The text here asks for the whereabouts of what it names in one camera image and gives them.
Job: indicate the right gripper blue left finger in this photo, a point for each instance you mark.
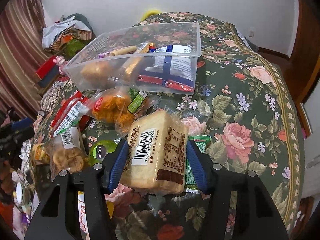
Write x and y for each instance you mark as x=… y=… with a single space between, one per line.
x=57 y=216

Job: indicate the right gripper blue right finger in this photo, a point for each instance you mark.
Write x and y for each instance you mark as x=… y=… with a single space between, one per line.
x=257 y=216

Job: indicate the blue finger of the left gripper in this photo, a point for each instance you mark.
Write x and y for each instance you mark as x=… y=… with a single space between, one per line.
x=16 y=126

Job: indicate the orange cracker pack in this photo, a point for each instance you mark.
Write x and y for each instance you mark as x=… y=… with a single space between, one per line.
x=39 y=156

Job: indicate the long biscuit sleeve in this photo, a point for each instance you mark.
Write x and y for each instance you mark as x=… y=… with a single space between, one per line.
x=97 y=74

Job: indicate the green small snack packet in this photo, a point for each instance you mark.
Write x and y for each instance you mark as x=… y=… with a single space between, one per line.
x=199 y=167

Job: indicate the packaged sliced bread loaf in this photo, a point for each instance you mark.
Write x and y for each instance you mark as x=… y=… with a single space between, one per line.
x=157 y=155

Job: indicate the breadstick pack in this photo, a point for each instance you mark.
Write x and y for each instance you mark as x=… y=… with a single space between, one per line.
x=132 y=62

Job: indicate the blue white red snack bag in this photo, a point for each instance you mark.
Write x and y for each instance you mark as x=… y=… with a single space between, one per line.
x=172 y=71

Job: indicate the yellow white snack packet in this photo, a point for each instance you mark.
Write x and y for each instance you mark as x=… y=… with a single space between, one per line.
x=82 y=211

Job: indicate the purple cracker package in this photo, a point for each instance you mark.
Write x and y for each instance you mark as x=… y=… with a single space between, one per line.
x=116 y=52

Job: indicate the walnut cookie bag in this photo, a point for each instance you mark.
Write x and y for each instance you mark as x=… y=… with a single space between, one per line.
x=66 y=152

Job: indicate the red box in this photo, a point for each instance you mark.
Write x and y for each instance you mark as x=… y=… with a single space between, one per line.
x=47 y=72

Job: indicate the pink plush toy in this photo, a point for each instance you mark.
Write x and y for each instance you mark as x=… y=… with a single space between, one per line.
x=61 y=62

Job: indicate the striped red gold curtain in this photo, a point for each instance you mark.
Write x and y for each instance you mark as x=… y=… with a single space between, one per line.
x=22 y=22

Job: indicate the green jelly cup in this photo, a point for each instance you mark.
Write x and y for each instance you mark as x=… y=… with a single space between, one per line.
x=99 y=150

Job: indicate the pile of clothes and bags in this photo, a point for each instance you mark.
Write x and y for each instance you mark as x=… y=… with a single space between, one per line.
x=67 y=37

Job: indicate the orange fried snack bag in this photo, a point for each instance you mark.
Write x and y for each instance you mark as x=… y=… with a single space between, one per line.
x=120 y=106

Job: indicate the floral green bedspread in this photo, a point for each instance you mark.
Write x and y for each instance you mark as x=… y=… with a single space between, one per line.
x=240 y=100

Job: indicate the clear plastic storage bin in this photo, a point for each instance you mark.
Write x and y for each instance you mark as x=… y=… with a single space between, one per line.
x=161 y=34

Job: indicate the yellow foam tube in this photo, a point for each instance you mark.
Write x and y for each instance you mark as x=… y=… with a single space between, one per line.
x=150 y=13

